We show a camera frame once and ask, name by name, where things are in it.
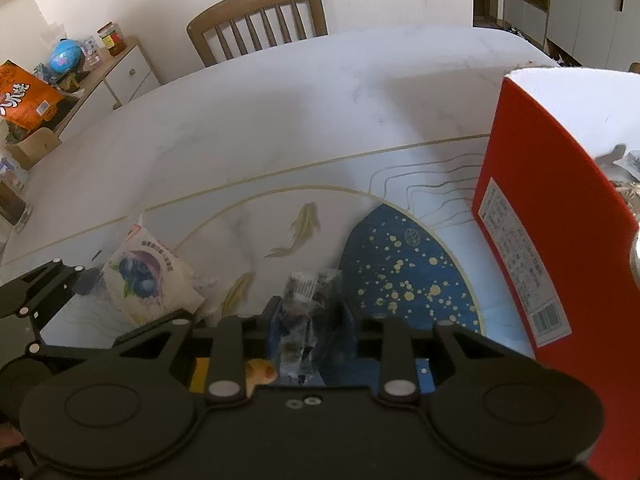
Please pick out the white blueberry print packet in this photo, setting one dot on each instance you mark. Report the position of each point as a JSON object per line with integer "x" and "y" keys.
{"x": 145, "y": 275}

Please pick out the blue globe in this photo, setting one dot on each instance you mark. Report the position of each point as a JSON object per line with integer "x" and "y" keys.
{"x": 65, "y": 55}

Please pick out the clear plastic jar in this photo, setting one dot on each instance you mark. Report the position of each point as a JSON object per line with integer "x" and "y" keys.
{"x": 91, "y": 51}

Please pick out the grey shoe cabinet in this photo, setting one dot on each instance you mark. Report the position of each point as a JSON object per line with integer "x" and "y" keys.
{"x": 590, "y": 20}

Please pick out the orange snack piece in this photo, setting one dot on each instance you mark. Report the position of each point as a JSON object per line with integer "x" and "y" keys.
{"x": 260, "y": 372}

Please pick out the white wooden sideboard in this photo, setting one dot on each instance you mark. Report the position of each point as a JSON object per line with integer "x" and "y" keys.
{"x": 130, "y": 75}

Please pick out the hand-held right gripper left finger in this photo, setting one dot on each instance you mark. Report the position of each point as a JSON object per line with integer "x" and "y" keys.
{"x": 274, "y": 332}

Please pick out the red lidded jar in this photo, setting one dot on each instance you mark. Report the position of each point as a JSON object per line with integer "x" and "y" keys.
{"x": 111, "y": 40}

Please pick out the dark clear snack wrapper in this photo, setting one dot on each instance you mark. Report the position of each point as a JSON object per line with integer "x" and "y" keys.
{"x": 307, "y": 310}

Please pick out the tan cardboard box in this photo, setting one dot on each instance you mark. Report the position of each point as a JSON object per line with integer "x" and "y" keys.
{"x": 35, "y": 146}

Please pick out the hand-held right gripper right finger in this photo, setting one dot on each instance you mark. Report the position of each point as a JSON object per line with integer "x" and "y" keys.
{"x": 348, "y": 335}

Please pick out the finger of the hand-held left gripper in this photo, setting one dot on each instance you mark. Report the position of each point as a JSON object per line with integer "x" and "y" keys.
{"x": 70, "y": 352}
{"x": 35, "y": 295}

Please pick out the yellow packet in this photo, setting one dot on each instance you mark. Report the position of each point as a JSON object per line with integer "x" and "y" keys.
{"x": 200, "y": 375}

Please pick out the fish print table mat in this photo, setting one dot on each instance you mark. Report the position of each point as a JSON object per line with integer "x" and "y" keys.
{"x": 350, "y": 195}

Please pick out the orange snack bag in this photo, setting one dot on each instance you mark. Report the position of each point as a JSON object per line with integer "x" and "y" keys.
{"x": 25, "y": 95}

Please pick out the red cardboard box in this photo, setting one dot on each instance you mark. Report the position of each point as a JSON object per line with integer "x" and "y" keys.
{"x": 525, "y": 185}

